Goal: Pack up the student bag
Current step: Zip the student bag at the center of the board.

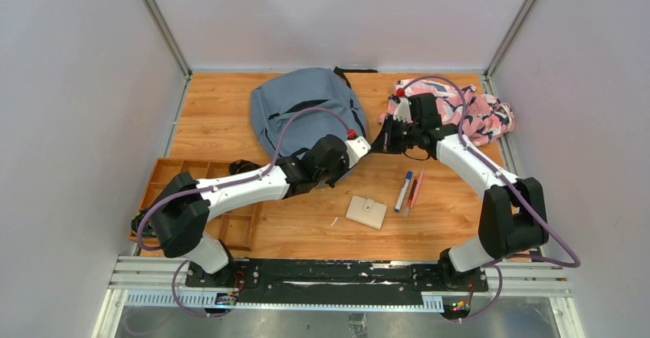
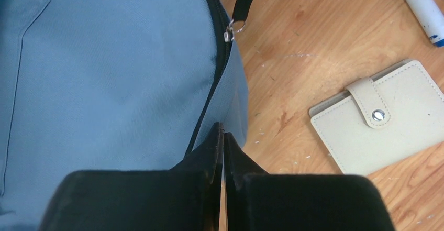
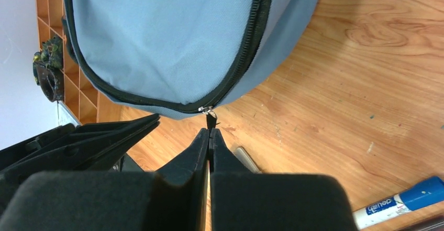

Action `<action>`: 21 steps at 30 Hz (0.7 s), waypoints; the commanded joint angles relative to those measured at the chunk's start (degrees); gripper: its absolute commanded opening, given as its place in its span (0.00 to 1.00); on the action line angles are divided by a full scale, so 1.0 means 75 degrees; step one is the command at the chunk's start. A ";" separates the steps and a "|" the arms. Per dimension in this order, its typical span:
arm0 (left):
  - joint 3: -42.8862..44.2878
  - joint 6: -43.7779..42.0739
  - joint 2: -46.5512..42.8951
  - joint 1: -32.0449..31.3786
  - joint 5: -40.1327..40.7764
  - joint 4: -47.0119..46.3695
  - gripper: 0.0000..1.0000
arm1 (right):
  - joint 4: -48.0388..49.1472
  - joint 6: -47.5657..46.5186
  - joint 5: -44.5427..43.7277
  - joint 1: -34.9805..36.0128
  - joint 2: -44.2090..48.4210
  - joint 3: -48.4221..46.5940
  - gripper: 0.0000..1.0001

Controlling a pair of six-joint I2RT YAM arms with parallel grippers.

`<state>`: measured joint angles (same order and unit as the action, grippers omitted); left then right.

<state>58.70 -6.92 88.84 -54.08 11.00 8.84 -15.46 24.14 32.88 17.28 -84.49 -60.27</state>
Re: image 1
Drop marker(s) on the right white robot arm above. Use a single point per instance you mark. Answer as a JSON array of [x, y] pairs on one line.
[[512, 208]]

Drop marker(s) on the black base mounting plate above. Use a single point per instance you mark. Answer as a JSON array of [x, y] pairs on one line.
[[334, 282]]

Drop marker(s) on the green patterned rolled sock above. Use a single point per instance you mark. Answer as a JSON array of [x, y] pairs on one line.
[[148, 231]]

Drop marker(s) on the pink floral cloth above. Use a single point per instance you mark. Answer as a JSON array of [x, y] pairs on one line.
[[487, 118]]

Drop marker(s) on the wooden compartment tray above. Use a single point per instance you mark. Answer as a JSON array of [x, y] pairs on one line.
[[236, 228]]

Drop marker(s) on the beige snap wallet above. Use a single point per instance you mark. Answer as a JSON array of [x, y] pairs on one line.
[[366, 212]]

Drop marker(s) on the blue student backpack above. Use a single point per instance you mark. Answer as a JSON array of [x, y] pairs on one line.
[[293, 111]]

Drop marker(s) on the pink pen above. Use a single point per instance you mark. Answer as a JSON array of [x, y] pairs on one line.
[[420, 178]]

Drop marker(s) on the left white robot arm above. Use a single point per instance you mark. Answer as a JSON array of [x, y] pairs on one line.
[[182, 210]]

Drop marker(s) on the aluminium frame rail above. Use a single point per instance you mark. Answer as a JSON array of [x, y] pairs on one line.
[[139, 282]]

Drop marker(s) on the blue cap marker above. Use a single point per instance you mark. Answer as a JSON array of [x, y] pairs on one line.
[[403, 191]]

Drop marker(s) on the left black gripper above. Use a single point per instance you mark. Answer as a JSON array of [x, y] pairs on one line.
[[334, 174]]

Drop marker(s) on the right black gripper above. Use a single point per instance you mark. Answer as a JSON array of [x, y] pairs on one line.
[[385, 142]]

